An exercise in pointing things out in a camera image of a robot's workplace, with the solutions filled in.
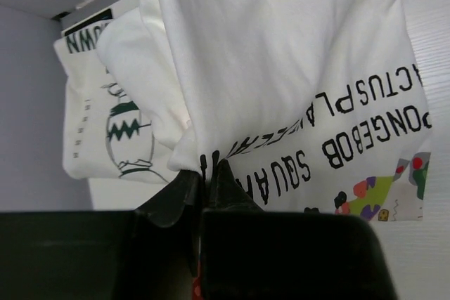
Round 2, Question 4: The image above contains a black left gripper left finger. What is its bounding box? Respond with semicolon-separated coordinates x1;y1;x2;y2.
1;171;201;299

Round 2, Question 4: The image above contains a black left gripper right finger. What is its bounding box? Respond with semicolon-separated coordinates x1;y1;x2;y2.
200;161;397;299

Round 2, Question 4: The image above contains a white cartoon print t-shirt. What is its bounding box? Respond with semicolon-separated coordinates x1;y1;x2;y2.
97;0;432;221

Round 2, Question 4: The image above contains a folded white Charlie Brown t-shirt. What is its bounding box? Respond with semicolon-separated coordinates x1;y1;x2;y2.
54;8;174;185

